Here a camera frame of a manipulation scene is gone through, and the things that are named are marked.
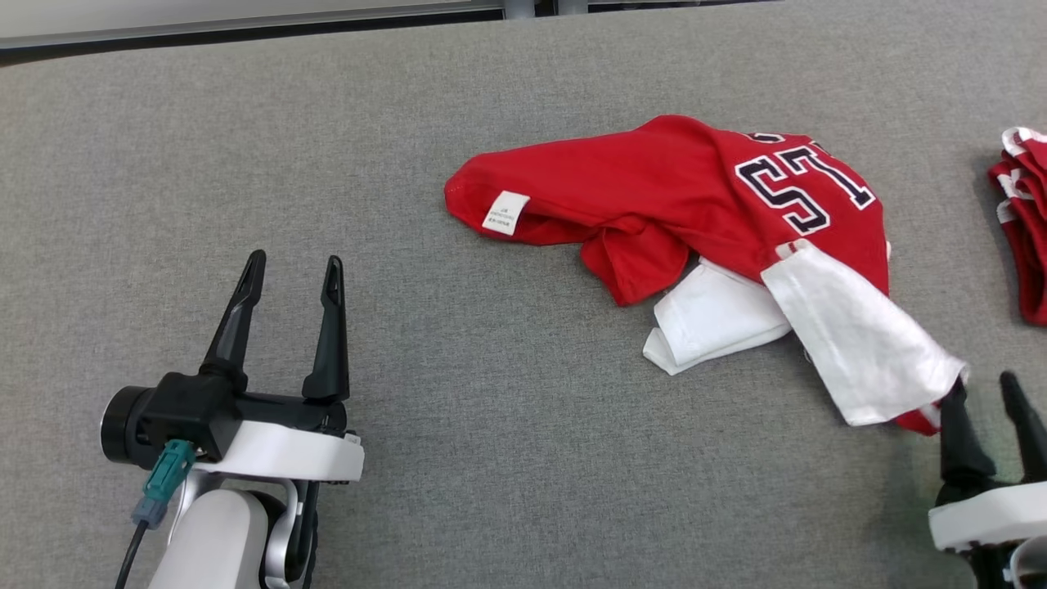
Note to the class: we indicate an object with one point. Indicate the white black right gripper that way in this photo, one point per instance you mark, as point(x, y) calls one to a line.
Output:
point(990, 515)

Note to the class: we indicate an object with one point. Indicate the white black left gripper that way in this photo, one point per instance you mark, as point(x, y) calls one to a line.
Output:
point(286, 450)

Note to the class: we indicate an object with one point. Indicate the red shorts with white stripe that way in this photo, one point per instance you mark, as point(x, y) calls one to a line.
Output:
point(1032, 270)

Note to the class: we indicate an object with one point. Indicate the red basketball jersey white sleeves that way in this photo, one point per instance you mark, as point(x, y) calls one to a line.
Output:
point(654, 180)

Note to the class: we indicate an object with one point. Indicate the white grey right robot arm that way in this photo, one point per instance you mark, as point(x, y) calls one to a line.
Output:
point(1031, 568)

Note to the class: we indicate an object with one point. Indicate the white partition panel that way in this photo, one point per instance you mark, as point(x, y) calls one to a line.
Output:
point(204, 16)

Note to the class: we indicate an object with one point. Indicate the grey partition post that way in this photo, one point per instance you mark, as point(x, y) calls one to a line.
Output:
point(519, 6)

